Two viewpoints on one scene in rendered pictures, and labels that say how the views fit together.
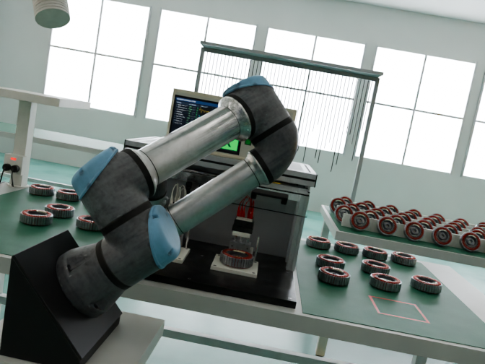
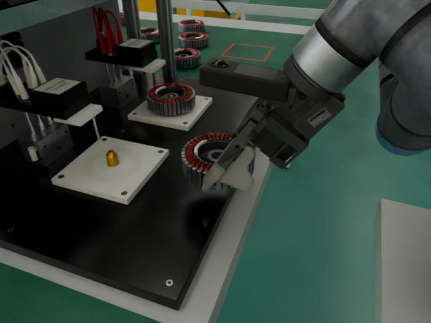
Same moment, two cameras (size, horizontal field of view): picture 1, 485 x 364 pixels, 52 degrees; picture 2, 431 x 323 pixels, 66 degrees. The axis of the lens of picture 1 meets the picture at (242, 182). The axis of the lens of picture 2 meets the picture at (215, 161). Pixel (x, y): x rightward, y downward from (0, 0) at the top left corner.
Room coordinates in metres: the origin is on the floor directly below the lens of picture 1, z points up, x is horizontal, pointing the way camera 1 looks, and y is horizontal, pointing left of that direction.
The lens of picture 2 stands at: (1.31, 0.62, 1.14)
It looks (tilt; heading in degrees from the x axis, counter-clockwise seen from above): 36 degrees down; 287
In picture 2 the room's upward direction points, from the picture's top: straight up
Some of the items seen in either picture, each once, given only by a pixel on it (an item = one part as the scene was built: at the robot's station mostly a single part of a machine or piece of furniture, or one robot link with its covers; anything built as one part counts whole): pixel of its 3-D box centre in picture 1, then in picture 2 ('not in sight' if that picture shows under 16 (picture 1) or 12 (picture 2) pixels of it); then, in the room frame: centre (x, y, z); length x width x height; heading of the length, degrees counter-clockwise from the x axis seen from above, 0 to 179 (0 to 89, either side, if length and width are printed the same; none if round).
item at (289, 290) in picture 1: (199, 262); (141, 138); (1.64, 0.09, 0.76); 0.64 x 0.47 x 0.02; 88
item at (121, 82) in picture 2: (239, 248); (118, 91); (1.76, -0.03, 0.80); 0.08 x 0.05 x 0.06; 88
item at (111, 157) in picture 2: not in sight; (111, 157); (1.63, 0.22, 0.80); 0.02 x 0.02 x 0.03
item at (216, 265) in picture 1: (235, 265); (172, 107); (1.62, -0.03, 0.78); 0.15 x 0.15 x 0.01; 88
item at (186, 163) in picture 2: not in sight; (218, 159); (1.43, 0.22, 0.84); 0.11 x 0.11 x 0.04
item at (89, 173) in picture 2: (164, 251); (113, 166); (1.63, 0.22, 0.78); 0.15 x 0.15 x 0.01; 88
